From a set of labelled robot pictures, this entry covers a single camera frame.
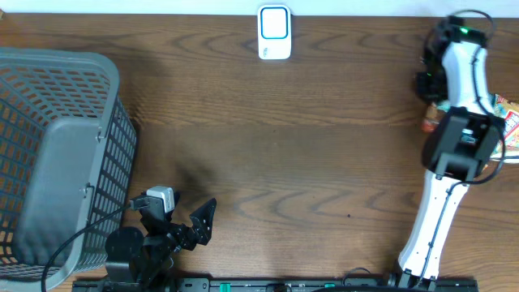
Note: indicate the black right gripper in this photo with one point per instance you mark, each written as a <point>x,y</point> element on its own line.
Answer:
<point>427,96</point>

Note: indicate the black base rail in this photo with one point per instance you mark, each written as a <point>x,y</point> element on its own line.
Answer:
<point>354,284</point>

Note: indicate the orange-red snack bar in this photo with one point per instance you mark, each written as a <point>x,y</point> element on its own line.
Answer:
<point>433,115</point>

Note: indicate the white barcode scanner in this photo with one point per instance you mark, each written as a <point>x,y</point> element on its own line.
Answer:
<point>274,32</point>

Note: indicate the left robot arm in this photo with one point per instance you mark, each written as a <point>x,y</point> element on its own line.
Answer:
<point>136,261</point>

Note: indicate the yellow snack bag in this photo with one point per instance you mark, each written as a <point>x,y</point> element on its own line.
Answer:
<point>508,111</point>

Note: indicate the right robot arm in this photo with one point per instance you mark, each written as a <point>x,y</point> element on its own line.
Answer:
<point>459,147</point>

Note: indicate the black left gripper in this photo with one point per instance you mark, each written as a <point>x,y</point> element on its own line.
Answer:
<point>185,241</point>

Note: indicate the grey plastic mesh basket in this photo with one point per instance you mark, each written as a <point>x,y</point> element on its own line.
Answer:
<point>67,149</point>

